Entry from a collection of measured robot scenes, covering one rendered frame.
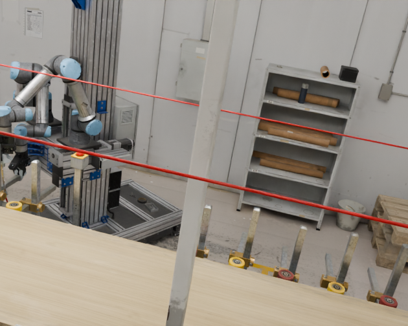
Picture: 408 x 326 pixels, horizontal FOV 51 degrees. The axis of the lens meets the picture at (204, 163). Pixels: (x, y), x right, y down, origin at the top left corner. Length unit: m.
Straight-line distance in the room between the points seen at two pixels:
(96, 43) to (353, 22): 2.58
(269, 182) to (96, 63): 2.61
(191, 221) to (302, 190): 3.89
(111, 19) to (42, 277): 1.87
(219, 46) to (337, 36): 3.66
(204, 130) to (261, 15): 3.63
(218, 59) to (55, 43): 4.46
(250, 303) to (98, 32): 2.07
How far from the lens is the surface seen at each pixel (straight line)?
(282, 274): 2.24
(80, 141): 3.06
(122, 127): 3.43
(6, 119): 2.68
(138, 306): 1.89
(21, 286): 2.00
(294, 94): 4.50
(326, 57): 4.66
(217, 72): 1.04
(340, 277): 2.41
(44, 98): 3.04
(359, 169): 4.97
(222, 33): 1.03
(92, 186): 3.53
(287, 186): 5.00
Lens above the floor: 2.14
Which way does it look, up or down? 22 degrees down
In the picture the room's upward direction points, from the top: 9 degrees clockwise
